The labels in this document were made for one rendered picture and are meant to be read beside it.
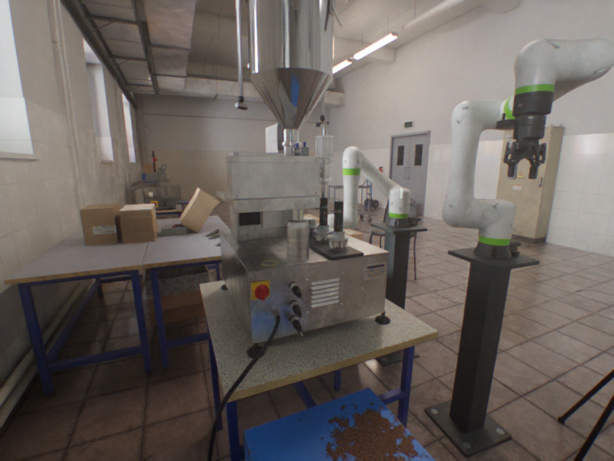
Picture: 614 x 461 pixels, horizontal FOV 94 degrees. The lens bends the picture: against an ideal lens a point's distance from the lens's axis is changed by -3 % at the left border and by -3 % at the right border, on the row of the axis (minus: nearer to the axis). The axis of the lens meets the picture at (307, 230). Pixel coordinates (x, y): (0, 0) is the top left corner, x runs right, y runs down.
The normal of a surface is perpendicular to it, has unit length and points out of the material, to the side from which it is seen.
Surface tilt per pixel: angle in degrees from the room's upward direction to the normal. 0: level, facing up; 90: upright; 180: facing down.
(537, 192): 90
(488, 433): 0
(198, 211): 90
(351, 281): 90
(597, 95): 90
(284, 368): 0
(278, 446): 0
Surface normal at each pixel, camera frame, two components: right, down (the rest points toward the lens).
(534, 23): -0.91, 0.09
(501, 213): -0.17, 0.18
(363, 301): 0.40, 0.20
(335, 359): 0.00, -0.98
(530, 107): -0.69, 0.15
